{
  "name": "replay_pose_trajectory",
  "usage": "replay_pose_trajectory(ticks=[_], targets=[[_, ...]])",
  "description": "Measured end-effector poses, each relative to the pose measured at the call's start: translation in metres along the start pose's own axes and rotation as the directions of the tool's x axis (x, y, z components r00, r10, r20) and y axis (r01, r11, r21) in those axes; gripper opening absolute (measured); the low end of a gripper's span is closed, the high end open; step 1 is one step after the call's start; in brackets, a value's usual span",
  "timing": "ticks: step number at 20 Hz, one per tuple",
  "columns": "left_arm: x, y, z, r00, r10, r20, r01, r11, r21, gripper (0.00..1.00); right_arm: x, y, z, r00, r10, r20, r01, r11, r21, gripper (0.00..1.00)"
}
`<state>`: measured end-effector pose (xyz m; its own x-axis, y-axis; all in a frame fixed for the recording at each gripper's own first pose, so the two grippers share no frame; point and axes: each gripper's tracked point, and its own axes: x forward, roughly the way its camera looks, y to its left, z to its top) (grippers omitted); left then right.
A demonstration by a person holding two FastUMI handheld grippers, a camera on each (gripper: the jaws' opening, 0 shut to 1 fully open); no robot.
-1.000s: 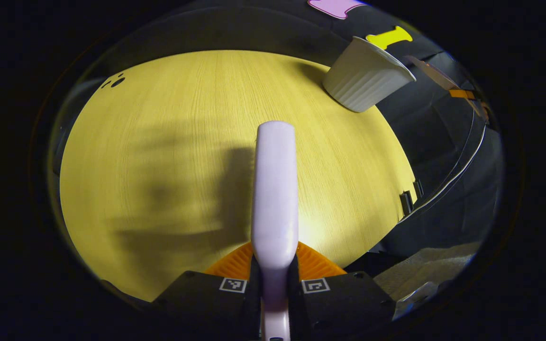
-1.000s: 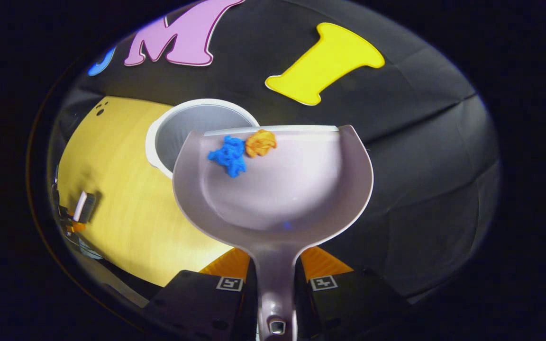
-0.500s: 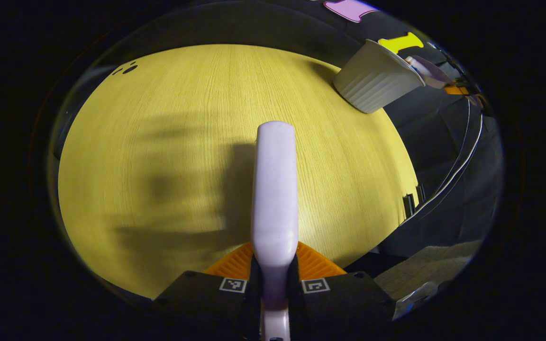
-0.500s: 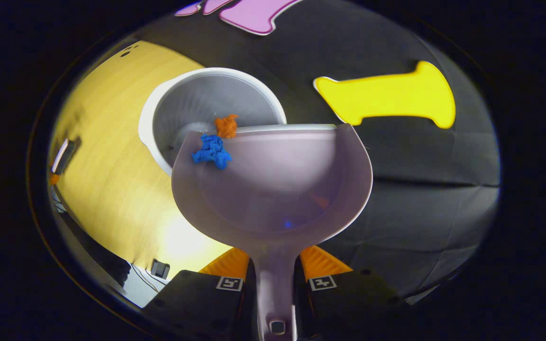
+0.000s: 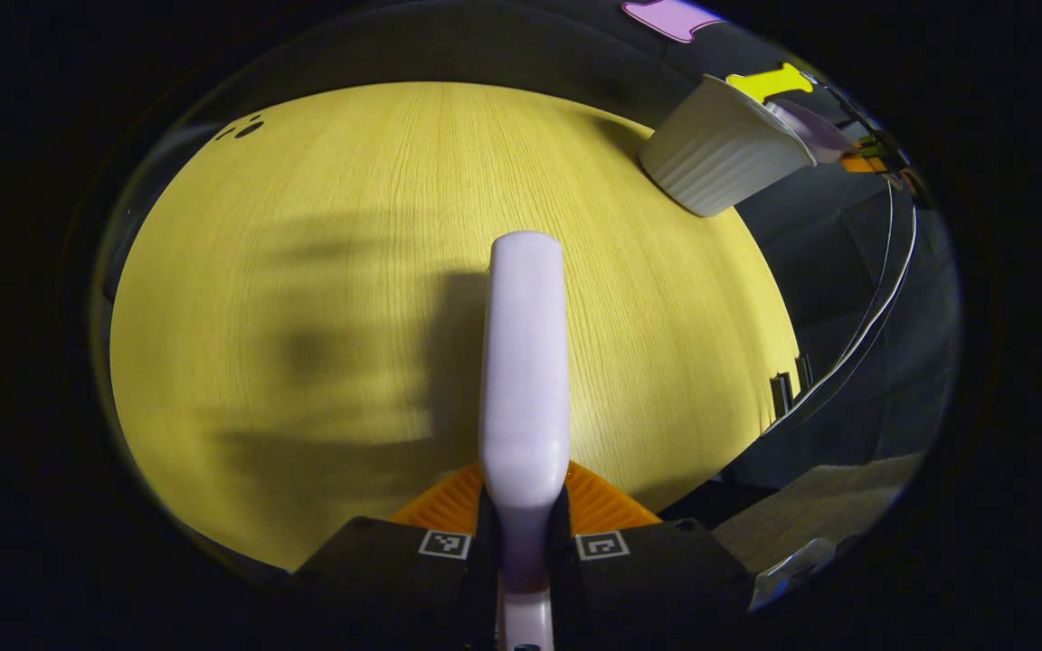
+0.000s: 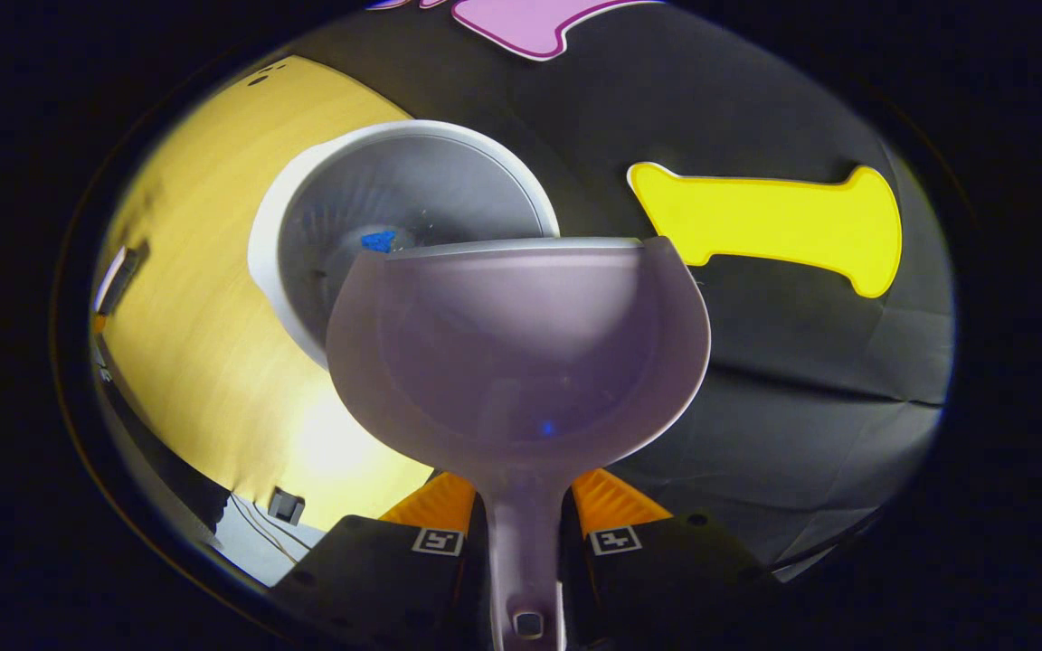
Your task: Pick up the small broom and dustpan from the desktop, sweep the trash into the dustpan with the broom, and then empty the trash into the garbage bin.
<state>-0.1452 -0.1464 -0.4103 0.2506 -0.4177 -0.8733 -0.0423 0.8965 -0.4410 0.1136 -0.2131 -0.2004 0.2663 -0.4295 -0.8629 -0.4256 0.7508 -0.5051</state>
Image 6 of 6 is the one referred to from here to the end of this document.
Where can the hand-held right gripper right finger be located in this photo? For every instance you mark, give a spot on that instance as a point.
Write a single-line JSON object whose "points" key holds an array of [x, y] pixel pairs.
{"points": [[666, 588]]}

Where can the white ribbed garbage bin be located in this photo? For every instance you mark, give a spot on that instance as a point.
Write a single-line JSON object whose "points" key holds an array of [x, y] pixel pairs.
{"points": [[412, 172]]}

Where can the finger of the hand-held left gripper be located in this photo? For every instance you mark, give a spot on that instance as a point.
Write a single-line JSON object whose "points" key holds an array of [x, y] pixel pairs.
{"points": [[99, 323]]}

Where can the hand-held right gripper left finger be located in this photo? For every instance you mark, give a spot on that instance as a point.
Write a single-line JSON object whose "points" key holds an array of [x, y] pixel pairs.
{"points": [[376, 588]]}

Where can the pink dustpan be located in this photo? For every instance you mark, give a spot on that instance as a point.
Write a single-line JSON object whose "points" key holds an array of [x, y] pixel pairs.
{"points": [[521, 362]]}

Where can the blue trash scrap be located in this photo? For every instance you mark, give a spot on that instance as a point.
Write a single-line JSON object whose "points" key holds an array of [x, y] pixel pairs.
{"points": [[379, 241]]}

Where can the small black box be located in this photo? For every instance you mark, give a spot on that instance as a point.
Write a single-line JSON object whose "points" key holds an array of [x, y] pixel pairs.
{"points": [[286, 506]]}

